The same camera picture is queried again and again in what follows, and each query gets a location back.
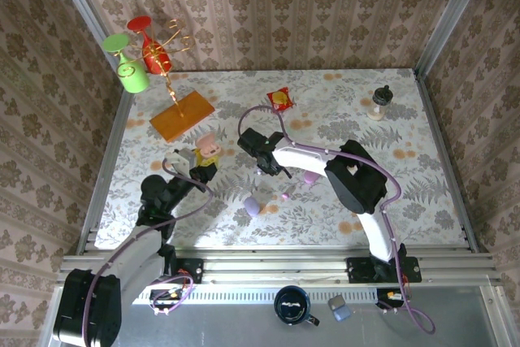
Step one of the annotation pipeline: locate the black connector block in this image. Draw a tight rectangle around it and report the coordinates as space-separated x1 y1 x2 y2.
149 288 184 310
375 288 407 310

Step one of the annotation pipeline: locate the perforated metal strip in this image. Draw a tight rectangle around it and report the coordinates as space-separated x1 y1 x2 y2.
129 288 379 306

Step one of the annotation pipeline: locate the green wine glass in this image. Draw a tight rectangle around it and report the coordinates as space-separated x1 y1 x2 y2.
101 33 150 94

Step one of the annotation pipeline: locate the aluminium side rail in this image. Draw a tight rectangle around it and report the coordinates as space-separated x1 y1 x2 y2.
413 70 488 254
75 90 137 257

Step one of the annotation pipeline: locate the red wine glass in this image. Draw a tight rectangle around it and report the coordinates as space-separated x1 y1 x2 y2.
126 15 174 75

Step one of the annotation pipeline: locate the lilac blue earbud case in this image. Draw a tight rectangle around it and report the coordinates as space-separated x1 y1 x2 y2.
242 196 261 218

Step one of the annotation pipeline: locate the aluminium cross rail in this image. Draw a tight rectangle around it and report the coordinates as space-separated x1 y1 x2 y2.
56 245 499 286

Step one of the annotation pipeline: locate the dark blue mug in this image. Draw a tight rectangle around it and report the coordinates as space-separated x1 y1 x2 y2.
272 284 320 327

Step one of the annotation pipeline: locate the grey metal tray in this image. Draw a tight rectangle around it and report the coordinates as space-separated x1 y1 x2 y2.
40 285 509 347

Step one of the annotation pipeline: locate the red snack packet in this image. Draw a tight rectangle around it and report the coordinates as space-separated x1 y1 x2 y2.
266 86 295 115

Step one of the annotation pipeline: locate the small grey blue box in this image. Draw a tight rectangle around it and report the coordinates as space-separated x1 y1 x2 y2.
327 295 353 322

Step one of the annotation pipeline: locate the pink earbud case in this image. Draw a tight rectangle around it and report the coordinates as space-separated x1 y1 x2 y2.
193 130 223 159

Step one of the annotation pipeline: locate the black topped sand timer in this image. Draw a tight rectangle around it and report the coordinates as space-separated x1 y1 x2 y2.
367 85 394 121

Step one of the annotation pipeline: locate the aluminium frame post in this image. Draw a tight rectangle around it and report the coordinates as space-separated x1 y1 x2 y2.
412 0 496 78
45 0 135 96

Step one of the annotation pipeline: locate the gold wire rack orange base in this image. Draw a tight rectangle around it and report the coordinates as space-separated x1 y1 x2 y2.
115 17 216 144

